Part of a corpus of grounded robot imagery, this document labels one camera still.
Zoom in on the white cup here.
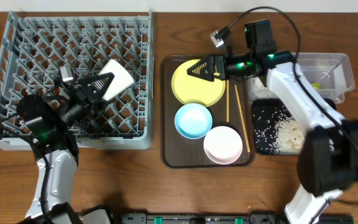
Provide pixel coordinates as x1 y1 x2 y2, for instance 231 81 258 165
98 59 135 101

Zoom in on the light blue bowl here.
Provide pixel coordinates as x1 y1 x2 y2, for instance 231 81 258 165
174 103 213 139

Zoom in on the green wrapper packet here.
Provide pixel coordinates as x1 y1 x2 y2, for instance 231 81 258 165
311 83 321 90

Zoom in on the white bowl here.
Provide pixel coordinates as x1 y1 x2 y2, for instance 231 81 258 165
203 126 243 165

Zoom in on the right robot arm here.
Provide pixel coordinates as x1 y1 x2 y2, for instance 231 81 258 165
187 20 358 223

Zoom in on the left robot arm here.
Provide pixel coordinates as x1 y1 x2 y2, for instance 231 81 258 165
17 72 114 223

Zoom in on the black waste tray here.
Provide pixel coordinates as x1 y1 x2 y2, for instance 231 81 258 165
252 98 338 156

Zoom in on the left wooden chopstick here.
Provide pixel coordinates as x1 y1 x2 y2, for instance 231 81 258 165
226 80 230 123

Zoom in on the wooden chopstick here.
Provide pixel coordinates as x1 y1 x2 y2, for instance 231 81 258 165
234 84 251 154
226 80 230 123

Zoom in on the yellow plate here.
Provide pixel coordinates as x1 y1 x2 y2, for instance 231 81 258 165
171 59 226 107

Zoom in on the brown serving tray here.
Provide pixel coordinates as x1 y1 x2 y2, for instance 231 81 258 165
160 55 256 169

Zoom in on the right wooden chopstick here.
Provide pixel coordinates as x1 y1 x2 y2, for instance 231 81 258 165
234 84 251 154

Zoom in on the grey dish rack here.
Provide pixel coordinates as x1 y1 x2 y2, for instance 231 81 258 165
0 12 155 151

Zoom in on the spilled rice pile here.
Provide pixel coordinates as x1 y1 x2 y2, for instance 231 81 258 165
255 105 306 155

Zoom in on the clear plastic bin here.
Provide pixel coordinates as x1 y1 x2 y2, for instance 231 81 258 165
247 52 356 105

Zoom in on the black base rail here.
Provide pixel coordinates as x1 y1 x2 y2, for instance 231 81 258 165
119 212 355 224

